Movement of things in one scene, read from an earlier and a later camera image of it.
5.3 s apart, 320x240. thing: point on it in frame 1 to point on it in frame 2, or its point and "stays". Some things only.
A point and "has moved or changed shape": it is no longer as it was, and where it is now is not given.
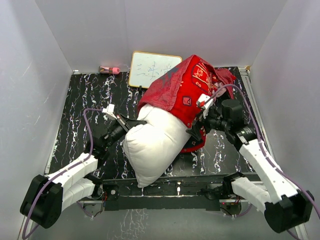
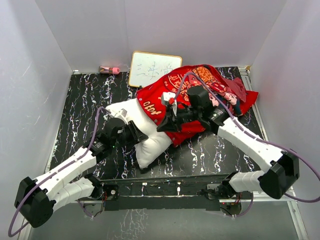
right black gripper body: (197, 124) to (176, 124)
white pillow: (150, 146) has moved or changed shape
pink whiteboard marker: (103, 69) stays
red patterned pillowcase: (179, 91) has moved or changed shape
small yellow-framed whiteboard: (145, 67) stays
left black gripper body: (122, 122) to (132, 136)
